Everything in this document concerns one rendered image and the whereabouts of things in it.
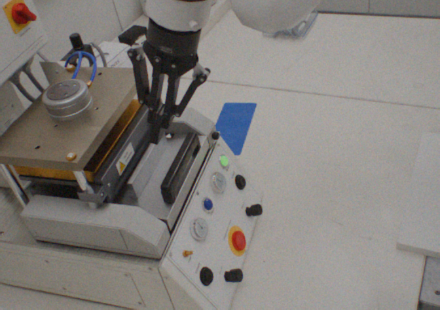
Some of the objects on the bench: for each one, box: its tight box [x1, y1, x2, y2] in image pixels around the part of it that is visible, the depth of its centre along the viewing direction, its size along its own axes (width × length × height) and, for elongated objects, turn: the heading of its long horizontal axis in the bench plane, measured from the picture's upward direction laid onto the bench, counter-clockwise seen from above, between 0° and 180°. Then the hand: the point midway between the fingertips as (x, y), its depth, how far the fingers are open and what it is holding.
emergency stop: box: [232, 231, 246, 251], centre depth 97 cm, size 2×4×4 cm, turn 174°
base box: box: [0, 136, 263, 310], centre depth 103 cm, size 54×38×17 cm
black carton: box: [118, 25, 147, 47], centre depth 165 cm, size 6×9×7 cm
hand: (158, 124), depth 81 cm, fingers closed
